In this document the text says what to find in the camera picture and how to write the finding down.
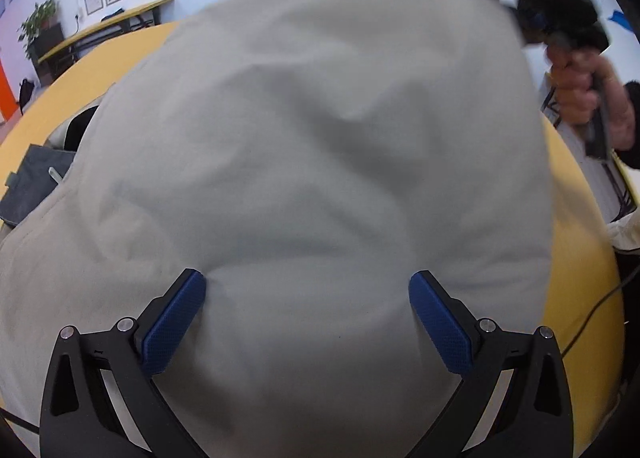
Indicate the beige and black jacket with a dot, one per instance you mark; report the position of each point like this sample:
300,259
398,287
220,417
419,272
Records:
300,163

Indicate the black backpack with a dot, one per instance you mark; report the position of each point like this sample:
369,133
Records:
26,96

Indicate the yellow folding table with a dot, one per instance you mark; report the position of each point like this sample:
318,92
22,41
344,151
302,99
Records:
100,28

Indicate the green potted plant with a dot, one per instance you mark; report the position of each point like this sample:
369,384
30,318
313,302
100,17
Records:
40,18

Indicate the orange door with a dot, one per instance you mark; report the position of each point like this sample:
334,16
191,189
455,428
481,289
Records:
5,93

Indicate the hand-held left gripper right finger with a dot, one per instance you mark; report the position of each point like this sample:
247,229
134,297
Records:
440,320

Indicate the person's right hand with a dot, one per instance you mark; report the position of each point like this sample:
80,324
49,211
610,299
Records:
570,88

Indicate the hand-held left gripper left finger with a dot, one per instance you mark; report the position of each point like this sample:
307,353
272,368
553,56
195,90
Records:
172,320

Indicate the black cabinet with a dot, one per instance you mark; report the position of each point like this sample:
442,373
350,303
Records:
50,46

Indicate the white cloth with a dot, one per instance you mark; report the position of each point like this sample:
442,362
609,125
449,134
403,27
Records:
625,233

